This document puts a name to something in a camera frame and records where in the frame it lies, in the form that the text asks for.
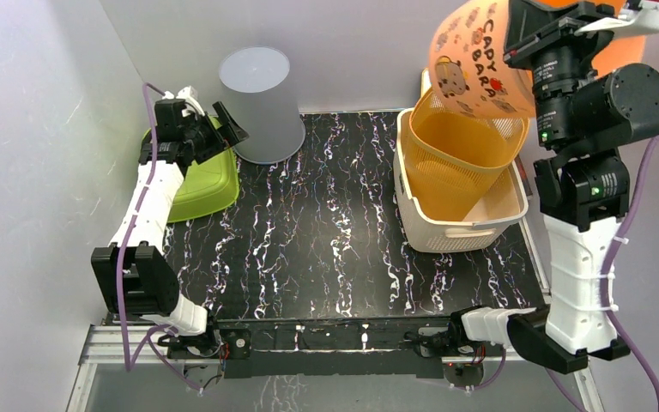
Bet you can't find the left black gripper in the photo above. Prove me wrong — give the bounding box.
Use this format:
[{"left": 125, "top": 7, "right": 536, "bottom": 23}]
[{"left": 183, "top": 103, "right": 247, "bottom": 165}]

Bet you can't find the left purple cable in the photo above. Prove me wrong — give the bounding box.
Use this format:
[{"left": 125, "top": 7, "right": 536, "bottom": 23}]
[{"left": 114, "top": 82, "right": 206, "bottom": 392}]

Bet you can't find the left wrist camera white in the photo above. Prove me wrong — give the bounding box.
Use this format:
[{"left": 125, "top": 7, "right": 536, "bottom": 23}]
[{"left": 177, "top": 86, "right": 206, "bottom": 117}]

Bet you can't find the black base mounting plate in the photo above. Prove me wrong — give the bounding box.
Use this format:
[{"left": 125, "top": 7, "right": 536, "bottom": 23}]
[{"left": 167, "top": 318, "right": 505, "bottom": 381}]

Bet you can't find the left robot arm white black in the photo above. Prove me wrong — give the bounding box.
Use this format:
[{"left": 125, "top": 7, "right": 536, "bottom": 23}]
[{"left": 91, "top": 97, "right": 248, "bottom": 357}]

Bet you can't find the cream perforated laundry basket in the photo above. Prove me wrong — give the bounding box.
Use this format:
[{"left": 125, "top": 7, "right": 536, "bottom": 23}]
[{"left": 393, "top": 108, "right": 529, "bottom": 253}]

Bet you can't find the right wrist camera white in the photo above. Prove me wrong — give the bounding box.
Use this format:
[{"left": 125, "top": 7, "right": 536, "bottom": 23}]
[{"left": 575, "top": 1, "right": 659, "bottom": 38}]

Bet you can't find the green plastic tub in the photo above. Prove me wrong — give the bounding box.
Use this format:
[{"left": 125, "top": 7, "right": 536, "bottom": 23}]
[{"left": 127, "top": 148, "right": 239, "bottom": 224}]

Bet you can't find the grey plastic bucket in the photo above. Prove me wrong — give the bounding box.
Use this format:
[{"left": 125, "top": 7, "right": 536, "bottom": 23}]
[{"left": 219, "top": 46, "right": 305, "bottom": 165}]

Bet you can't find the orange plastic bucket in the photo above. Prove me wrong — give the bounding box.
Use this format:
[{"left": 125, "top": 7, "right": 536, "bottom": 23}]
[{"left": 427, "top": 1, "right": 645, "bottom": 122}]

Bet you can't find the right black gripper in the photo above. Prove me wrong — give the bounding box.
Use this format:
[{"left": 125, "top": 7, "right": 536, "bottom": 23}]
[{"left": 497, "top": 0, "right": 616, "bottom": 148}]

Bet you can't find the yellow slatted plastic basket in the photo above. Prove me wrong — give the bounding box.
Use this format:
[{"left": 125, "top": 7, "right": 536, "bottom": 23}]
[{"left": 401, "top": 89, "right": 529, "bottom": 221}]

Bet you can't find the aluminium frame rail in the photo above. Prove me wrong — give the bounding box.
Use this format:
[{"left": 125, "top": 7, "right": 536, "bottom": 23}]
[{"left": 66, "top": 324, "right": 605, "bottom": 412}]

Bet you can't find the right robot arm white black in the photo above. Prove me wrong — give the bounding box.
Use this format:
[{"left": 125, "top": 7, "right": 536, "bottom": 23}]
[{"left": 448, "top": 1, "right": 659, "bottom": 373}]

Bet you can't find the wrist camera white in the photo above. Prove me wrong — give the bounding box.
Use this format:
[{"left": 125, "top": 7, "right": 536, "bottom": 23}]
[
  {"left": 575, "top": 1, "right": 659, "bottom": 38},
  {"left": 177, "top": 86, "right": 206, "bottom": 117}
]

